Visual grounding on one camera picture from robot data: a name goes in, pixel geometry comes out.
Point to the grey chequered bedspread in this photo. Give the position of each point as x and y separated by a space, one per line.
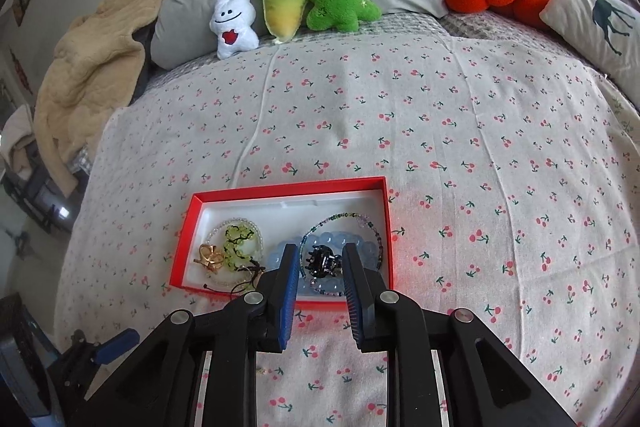
400 23

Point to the gold ornament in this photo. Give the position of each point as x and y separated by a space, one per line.
210 255

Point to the white plush toy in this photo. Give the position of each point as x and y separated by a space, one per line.
235 27

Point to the beige blanket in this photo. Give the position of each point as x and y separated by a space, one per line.
85 67

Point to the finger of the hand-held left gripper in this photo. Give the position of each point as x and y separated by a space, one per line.
119 343

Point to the red jewelry box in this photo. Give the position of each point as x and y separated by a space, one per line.
182 252

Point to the deer print pillow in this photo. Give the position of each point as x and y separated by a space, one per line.
580 22

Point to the cherry print bed sheet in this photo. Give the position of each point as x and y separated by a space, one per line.
450 132

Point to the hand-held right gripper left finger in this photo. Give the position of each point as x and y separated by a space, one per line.
286 302

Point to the black hair claw clip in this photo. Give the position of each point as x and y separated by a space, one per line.
322 262

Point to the red wall decoration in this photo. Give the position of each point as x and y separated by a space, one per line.
21 72

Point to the green yellow carrot plush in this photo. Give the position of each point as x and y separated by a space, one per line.
282 2

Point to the dark chair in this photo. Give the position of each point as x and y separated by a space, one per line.
40 202

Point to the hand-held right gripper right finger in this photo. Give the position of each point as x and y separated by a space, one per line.
353 302

